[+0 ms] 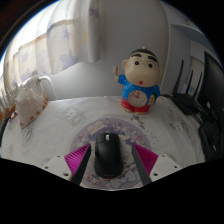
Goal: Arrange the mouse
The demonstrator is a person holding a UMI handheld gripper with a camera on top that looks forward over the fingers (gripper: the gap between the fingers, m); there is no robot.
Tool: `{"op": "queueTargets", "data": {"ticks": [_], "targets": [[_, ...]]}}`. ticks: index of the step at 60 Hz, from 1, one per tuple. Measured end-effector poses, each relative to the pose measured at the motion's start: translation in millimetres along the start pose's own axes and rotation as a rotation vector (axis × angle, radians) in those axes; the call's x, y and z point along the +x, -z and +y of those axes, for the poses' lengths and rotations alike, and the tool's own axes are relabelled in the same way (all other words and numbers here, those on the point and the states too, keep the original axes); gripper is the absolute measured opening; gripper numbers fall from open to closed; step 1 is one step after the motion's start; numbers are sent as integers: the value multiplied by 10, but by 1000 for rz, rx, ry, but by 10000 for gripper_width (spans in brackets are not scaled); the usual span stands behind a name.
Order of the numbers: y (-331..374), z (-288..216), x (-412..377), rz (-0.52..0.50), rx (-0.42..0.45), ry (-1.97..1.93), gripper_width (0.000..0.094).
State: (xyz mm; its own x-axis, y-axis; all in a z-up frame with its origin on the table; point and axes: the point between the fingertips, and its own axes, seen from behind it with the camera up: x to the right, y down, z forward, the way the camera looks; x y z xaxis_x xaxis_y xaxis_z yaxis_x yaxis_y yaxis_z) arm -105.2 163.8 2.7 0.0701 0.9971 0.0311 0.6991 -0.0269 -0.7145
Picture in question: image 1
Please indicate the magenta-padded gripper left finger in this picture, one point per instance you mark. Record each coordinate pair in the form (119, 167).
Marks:
(75, 159)

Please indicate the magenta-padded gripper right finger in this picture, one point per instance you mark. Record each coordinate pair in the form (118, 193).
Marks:
(148, 160)

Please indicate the black computer mouse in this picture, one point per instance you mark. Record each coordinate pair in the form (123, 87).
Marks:
(108, 155)

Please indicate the round purple printed mouse pad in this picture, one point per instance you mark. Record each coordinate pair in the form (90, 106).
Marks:
(133, 135)

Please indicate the white printed tablecloth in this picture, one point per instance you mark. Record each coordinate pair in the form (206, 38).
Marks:
(66, 113)

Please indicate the large white conch shell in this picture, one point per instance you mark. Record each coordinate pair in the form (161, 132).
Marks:
(31, 106)

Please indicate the black router with antennas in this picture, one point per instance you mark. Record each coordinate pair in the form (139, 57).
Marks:
(188, 101)

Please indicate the cartoon boy figurine clock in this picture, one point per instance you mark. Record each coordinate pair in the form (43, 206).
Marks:
(140, 86)

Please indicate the black computer monitor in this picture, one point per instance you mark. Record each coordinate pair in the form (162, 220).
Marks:
(215, 90)

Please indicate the white star-printed curtain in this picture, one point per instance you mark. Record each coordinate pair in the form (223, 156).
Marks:
(60, 40)

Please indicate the white wall shelf unit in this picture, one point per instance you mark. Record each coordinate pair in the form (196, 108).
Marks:
(193, 33)

